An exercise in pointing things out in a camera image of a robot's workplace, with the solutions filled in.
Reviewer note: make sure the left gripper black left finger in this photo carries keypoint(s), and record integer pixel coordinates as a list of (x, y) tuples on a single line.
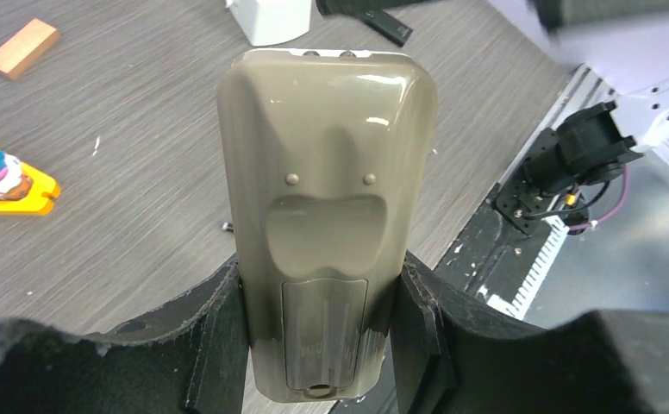
[(187, 356)]

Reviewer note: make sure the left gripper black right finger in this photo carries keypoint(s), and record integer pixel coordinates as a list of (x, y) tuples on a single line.
[(605, 361)]

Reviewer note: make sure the white printed card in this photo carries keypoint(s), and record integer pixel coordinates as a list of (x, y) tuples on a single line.
[(325, 152)]

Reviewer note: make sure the black remote control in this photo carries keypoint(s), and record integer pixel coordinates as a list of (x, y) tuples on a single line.
[(373, 14)]

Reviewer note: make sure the yellow triangular toy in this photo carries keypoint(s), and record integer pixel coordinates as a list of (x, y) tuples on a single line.
[(25, 190)]

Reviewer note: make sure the white metronome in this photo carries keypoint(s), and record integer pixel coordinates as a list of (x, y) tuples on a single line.
[(271, 22)]

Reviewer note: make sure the orange wooden block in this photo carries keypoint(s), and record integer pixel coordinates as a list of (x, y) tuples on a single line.
[(25, 47)]

